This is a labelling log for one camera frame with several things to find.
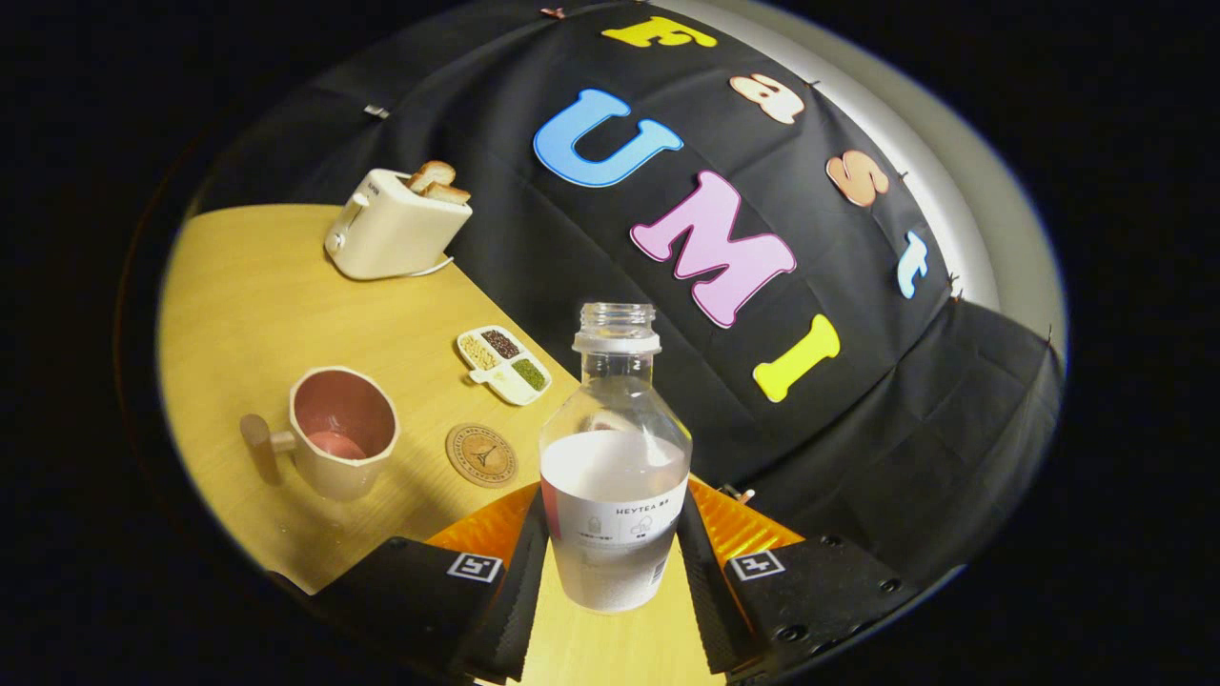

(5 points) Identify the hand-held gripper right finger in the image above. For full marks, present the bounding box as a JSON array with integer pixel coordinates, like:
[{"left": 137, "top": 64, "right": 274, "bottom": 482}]
[{"left": 675, "top": 474, "right": 921, "bottom": 682}]

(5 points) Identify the clear juice bottle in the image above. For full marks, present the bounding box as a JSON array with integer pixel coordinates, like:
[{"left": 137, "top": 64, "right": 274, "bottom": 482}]
[{"left": 539, "top": 302, "right": 694, "bottom": 614}]

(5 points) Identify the black backdrop cloth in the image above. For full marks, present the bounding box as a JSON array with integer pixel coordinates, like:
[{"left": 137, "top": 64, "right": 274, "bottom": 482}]
[{"left": 191, "top": 0, "right": 1064, "bottom": 582}]

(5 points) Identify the cream toaster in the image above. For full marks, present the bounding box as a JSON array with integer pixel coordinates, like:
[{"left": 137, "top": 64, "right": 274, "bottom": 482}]
[{"left": 324, "top": 169, "right": 474, "bottom": 281}]

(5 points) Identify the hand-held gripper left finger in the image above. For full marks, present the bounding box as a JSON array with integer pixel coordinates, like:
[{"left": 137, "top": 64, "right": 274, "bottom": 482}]
[{"left": 305, "top": 481, "right": 552, "bottom": 685}]

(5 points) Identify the cream cup with wooden handle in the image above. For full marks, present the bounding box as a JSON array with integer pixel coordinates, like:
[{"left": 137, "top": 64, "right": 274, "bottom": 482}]
[{"left": 238, "top": 366, "right": 401, "bottom": 503}]

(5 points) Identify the wooden table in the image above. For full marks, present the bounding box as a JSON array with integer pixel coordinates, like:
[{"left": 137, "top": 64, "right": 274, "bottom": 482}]
[{"left": 157, "top": 203, "right": 725, "bottom": 686}]

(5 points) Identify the round cork coaster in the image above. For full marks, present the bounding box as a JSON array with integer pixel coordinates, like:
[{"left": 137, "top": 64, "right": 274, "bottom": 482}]
[{"left": 445, "top": 423, "right": 519, "bottom": 489}]

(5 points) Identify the divided tray of grains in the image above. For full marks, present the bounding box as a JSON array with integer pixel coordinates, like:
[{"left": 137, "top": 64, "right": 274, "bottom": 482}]
[{"left": 456, "top": 325, "right": 554, "bottom": 407}]

